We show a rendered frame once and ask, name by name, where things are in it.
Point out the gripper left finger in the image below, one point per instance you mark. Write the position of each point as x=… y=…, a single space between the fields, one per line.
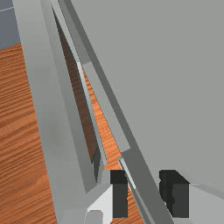
x=119 y=198

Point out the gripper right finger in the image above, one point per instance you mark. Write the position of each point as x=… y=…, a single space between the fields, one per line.
x=178 y=198

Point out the grey microwave oven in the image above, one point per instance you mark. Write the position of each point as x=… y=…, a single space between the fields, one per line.
x=175 y=87

